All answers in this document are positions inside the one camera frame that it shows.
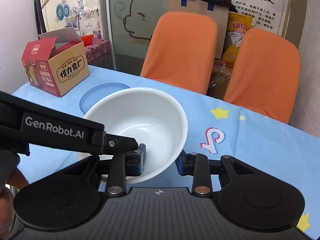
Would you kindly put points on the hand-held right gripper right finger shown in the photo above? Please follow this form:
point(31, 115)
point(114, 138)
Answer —
point(180, 166)

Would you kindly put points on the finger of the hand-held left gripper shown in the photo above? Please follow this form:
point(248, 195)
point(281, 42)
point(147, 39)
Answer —
point(117, 143)

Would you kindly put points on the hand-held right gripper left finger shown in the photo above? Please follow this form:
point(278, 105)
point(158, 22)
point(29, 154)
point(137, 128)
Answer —
point(142, 160)

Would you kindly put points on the white bowl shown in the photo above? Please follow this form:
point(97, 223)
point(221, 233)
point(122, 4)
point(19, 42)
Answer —
point(150, 120)

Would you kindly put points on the person's left hand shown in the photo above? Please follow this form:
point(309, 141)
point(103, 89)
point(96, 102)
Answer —
point(5, 205)

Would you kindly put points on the red cracker box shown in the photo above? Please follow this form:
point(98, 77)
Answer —
point(72, 70)

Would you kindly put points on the blue cartoon printed tablecloth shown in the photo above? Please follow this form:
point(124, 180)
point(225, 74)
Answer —
point(250, 142)

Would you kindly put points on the floral cloth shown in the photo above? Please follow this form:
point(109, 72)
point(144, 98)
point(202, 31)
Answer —
point(97, 52)

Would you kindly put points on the red plastic bag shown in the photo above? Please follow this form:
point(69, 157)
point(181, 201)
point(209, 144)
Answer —
point(87, 40)

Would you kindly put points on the clear plastic bag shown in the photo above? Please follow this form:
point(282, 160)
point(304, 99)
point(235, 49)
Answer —
point(220, 75)

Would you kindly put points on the frosted glass partition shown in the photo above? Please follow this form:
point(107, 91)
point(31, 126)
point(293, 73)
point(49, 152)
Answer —
point(125, 42)

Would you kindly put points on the black metal pole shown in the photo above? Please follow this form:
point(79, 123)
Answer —
point(40, 17)

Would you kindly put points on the orange chair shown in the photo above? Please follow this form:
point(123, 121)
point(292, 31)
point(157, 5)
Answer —
point(265, 80)
point(180, 55)

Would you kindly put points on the yellow packet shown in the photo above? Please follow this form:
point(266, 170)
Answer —
point(236, 25)

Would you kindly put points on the blue paper wall decoration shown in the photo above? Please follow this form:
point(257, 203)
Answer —
point(62, 11)

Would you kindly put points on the wall poster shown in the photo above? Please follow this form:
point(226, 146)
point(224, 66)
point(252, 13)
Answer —
point(265, 7)

